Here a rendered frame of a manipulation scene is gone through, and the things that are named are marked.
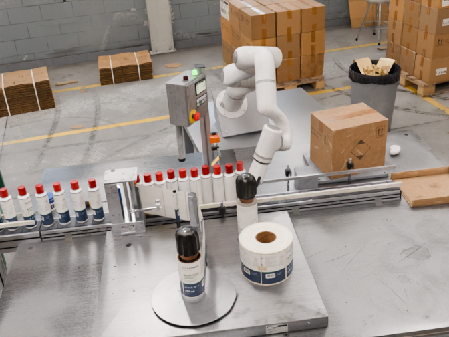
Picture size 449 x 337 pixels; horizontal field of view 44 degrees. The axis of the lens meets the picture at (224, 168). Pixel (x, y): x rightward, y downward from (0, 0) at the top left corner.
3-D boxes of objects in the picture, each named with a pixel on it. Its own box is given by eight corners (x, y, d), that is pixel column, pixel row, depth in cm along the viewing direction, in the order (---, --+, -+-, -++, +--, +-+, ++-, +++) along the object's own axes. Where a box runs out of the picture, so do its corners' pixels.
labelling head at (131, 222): (112, 236, 240) (102, 184, 227) (114, 219, 251) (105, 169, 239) (145, 232, 241) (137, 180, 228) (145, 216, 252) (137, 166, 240)
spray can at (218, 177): (212, 207, 255) (209, 168, 245) (216, 201, 260) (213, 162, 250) (223, 208, 254) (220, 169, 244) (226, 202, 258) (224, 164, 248)
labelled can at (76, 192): (75, 224, 250) (67, 184, 240) (77, 218, 255) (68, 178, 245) (87, 222, 251) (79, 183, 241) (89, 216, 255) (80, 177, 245)
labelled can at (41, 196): (41, 228, 249) (31, 188, 239) (43, 221, 254) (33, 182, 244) (53, 227, 250) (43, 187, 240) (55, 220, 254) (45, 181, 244)
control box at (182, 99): (170, 124, 240) (164, 82, 231) (190, 109, 253) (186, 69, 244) (190, 128, 236) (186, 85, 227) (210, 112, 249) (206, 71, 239)
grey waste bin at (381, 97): (360, 145, 491) (364, 78, 462) (339, 126, 528) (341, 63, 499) (403, 137, 500) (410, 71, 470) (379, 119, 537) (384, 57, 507)
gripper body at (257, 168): (252, 151, 252) (245, 172, 256) (256, 161, 243) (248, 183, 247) (268, 154, 253) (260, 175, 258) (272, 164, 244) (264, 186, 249)
